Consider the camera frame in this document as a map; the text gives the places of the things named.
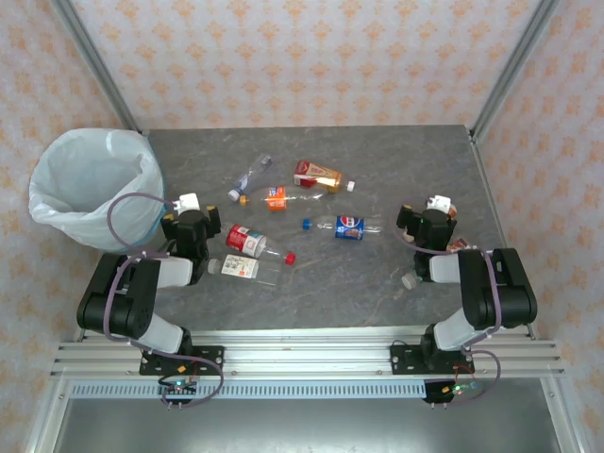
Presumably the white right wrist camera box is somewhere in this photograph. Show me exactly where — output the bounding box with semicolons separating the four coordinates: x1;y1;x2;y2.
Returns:
426;193;455;213

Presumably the white bag-lined trash bin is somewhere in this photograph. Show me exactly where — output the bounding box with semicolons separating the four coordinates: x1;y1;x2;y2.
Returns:
27;127;165;247

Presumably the clear bottle white label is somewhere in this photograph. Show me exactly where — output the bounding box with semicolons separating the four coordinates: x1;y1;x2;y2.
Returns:
207;253;280;288

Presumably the clear bottle blue cola label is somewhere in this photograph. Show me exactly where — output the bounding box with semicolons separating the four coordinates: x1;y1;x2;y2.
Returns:
302;214;383;242

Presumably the brown bottle grey cap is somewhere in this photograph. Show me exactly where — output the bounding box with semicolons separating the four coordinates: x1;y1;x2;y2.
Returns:
400;237;478;290

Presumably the crushed clear bottle purple label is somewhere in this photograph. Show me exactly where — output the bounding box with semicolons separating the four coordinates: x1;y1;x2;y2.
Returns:
227;154;274;202

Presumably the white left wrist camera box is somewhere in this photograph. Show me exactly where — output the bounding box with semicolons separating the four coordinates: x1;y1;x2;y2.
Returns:
170;192;202;213

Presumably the clear bottle red label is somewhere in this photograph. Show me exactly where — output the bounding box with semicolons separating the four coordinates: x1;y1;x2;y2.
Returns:
225;223;288;263

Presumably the aluminium frame profile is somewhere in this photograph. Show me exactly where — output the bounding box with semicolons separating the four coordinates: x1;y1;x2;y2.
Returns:
540;377;586;453
25;377;72;453

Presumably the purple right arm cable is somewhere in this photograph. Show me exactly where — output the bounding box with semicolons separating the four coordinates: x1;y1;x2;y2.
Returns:
393;195;502;408

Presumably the slotted grey cable duct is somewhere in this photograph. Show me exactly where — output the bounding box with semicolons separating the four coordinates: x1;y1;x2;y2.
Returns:
69;381;428;400

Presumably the small circuit board with LED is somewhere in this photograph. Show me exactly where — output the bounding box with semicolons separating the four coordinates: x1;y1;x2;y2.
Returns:
443;380;480;395
158;377;199;395

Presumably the clear plastic bin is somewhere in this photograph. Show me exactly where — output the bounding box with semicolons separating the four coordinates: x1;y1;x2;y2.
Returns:
112;219;166;252

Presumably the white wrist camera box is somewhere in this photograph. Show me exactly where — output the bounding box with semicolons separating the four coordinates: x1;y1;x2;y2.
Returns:
170;192;202;213
426;193;455;213

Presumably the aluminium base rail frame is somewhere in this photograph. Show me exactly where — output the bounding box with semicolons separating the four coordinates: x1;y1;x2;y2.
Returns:
49;327;567;378

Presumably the clear bottle orange label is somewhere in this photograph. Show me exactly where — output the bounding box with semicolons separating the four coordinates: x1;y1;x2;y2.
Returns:
245;185;330;212

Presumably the tea bottle red white label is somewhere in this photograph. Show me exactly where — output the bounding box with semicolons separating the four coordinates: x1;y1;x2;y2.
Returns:
293;159;357;194

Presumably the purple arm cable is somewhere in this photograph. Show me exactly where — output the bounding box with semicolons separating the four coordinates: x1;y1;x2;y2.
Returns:
393;195;502;408
102;192;226;410

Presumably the grey metal sheet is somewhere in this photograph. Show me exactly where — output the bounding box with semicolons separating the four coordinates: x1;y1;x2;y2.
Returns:
51;395;562;453

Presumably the aluminium table side rail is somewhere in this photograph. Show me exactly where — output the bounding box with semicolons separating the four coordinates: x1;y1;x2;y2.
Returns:
469;129;539;341

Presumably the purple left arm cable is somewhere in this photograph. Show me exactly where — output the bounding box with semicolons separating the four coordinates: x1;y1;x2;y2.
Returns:
102;192;226;410

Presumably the aluminium frame post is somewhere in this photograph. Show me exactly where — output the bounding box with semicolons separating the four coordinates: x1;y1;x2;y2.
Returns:
469;0;565;143
49;0;143;134

